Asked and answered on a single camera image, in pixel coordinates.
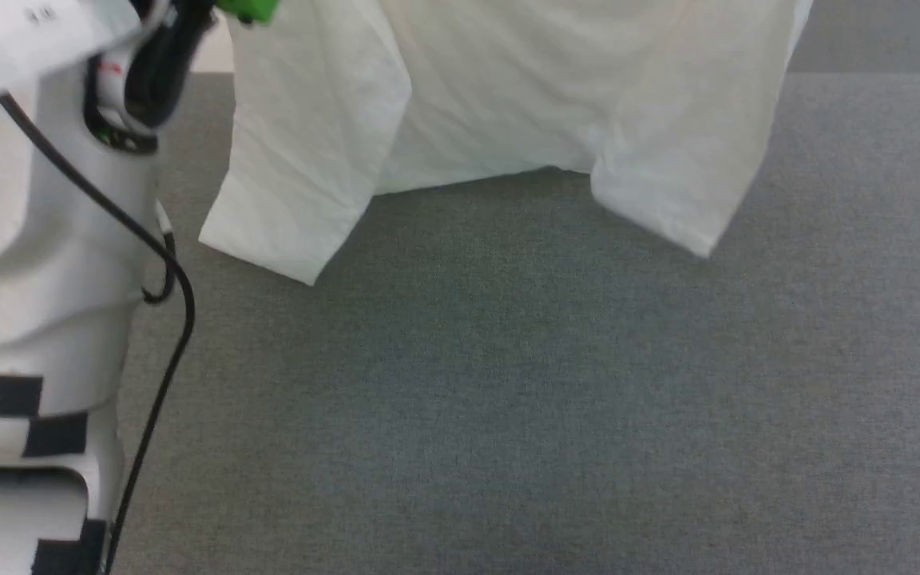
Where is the grey fabric sofa seat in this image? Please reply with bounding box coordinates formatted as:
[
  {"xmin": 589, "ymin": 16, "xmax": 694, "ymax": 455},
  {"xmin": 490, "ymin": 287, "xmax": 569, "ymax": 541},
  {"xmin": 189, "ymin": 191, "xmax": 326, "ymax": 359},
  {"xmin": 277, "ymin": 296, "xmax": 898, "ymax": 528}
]
[{"xmin": 105, "ymin": 72, "xmax": 920, "ymax": 575}]

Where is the white t-shirt garment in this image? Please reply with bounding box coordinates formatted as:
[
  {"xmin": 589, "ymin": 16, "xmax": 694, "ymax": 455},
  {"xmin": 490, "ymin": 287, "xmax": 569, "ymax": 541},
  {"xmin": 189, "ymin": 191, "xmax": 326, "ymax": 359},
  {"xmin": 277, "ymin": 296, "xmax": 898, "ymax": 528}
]
[{"xmin": 199, "ymin": 0, "xmax": 815, "ymax": 286}]

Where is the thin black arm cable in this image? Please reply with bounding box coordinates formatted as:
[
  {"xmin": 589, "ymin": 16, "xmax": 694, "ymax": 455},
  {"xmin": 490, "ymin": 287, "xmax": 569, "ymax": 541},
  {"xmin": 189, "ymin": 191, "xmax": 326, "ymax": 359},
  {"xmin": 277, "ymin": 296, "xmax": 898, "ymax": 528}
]
[
  {"xmin": 0, "ymin": 92, "xmax": 196, "ymax": 575},
  {"xmin": 143, "ymin": 230, "xmax": 180, "ymax": 306}
]

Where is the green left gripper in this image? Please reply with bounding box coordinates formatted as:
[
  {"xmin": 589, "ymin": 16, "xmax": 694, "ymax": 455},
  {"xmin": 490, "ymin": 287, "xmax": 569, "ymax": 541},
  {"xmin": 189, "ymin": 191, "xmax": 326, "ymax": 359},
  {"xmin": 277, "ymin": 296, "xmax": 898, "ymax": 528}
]
[{"xmin": 215, "ymin": 0, "xmax": 280, "ymax": 26}]

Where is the white cable label tag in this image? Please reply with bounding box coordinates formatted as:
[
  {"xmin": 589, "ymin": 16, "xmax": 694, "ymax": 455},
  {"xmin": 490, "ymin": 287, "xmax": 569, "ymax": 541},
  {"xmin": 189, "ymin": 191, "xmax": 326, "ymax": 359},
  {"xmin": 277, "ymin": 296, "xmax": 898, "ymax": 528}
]
[{"xmin": 0, "ymin": 0, "xmax": 145, "ymax": 90}]

